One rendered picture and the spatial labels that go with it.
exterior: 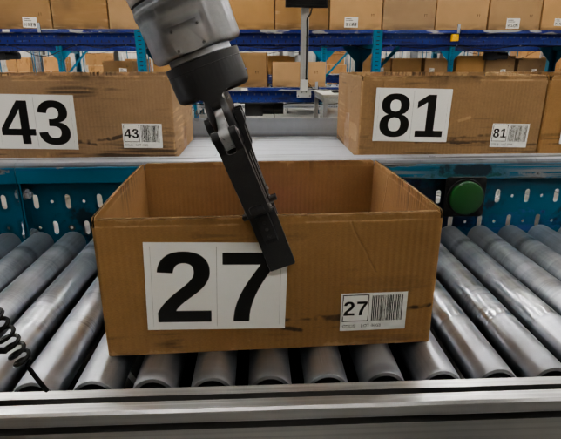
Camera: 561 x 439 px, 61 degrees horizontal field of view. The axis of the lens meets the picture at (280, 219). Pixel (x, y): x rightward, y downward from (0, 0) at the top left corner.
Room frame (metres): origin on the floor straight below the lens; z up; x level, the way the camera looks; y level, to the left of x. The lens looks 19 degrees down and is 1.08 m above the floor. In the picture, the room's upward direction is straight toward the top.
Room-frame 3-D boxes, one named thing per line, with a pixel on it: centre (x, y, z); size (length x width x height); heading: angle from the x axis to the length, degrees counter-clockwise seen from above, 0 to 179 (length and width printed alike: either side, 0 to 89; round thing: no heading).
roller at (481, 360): (0.70, -0.24, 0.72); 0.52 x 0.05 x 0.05; 3
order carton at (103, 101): (1.13, 0.42, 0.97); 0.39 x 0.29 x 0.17; 93
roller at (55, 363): (0.68, 0.28, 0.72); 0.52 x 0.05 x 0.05; 3
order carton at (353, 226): (0.64, 0.02, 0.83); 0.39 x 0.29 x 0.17; 95
